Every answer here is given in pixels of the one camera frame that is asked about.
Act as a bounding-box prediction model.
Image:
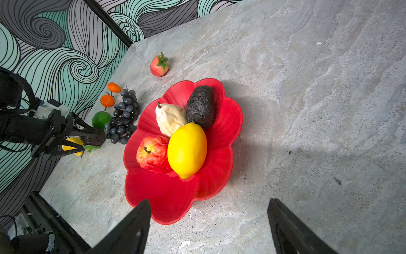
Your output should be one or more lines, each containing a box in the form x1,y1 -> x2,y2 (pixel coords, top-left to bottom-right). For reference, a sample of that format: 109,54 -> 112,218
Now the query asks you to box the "yellow lemon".
168,123 -> 207,179

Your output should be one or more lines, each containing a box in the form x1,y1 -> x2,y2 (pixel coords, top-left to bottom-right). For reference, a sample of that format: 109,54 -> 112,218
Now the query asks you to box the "red apple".
136,135 -> 170,174

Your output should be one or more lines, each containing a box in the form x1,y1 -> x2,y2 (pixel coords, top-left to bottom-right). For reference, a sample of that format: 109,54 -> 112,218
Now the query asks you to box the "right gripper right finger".
267,199 -> 337,254

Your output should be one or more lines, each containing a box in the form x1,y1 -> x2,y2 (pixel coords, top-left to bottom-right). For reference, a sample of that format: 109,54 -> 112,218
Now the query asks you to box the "red strawberry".
150,52 -> 170,77

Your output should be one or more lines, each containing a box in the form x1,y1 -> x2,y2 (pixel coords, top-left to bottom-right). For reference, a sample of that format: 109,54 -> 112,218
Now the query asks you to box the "green lime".
92,111 -> 112,129

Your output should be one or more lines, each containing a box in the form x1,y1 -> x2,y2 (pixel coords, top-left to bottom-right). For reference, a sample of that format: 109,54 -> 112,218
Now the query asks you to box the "orange persimmon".
99,93 -> 115,108
107,83 -> 122,93

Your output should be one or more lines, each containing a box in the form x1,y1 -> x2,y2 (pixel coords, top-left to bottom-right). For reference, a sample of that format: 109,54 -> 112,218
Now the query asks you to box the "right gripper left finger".
88,200 -> 151,254

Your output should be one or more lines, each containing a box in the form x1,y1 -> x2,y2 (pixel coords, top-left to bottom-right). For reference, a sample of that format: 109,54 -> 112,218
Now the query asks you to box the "orange persimmon lower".
99,93 -> 115,108

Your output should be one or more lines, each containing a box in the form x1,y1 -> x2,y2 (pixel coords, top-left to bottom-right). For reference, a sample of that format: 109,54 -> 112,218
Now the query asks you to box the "pale cream pear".
155,102 -> 188,138

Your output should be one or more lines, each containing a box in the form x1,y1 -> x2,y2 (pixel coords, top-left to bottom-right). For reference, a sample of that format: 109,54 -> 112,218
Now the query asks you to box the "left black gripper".
1,110 -> 98,159

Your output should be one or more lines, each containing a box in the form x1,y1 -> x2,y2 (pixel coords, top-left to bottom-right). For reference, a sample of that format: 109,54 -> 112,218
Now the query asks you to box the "dark avocado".
186,85 -> 216,130

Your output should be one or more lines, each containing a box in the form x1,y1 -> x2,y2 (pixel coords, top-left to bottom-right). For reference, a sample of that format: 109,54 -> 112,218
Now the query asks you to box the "orange persimmon upper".
107,83 -> 122,93

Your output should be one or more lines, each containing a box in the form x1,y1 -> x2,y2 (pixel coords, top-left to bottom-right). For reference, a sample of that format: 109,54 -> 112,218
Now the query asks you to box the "yellow bell pepper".
61,137 -> 85,157

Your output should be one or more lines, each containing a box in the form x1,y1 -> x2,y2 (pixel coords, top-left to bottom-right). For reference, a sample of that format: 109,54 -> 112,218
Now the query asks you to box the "black grape bunch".
104,87 -> 141,145

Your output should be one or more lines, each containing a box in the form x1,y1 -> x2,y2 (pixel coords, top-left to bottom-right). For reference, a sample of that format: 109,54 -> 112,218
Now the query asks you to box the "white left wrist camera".
33,99 -> 70,119

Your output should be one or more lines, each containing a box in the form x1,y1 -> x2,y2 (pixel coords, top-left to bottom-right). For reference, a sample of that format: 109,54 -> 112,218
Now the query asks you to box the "dark mangosteen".
79,128 -> 106,152

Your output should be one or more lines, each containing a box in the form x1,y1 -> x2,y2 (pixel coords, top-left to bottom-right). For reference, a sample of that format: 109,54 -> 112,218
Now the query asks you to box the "red flower-shaped fruit bowl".
123,78 -> 243,225

